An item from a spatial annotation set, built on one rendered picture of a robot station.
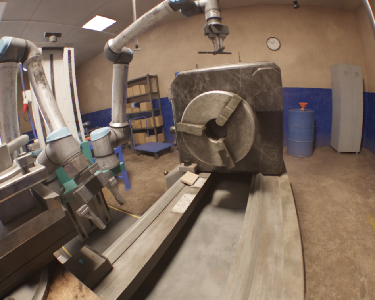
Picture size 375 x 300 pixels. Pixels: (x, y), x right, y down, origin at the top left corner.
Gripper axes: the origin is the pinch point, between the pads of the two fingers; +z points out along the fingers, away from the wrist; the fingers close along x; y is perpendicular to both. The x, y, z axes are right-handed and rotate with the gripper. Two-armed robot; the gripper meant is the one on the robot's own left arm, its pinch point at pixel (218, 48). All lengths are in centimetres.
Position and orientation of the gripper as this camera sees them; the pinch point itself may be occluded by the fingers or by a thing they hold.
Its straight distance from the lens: 97.2
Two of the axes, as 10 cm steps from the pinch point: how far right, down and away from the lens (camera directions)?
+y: 1.8, 2.6, -9.5
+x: 9.8, -1.6, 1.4
